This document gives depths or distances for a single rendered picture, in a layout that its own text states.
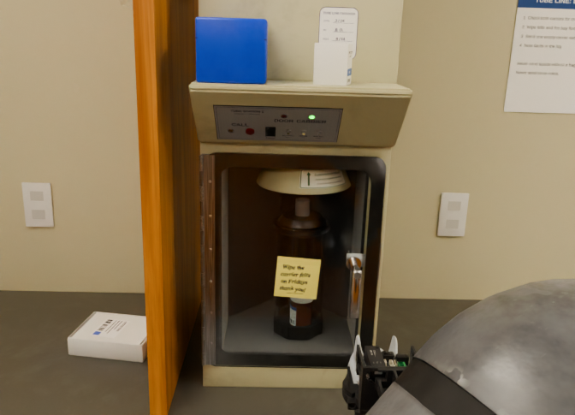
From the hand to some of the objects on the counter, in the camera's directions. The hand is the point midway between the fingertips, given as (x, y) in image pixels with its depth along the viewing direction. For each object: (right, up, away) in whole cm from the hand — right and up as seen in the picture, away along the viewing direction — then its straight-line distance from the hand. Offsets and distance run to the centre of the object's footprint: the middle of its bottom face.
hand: (370, 358), depth 79 cm
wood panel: (-34, -9, +42) cm, 54 cm away
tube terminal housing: (-12, -10, +39) cm, 42 cm away
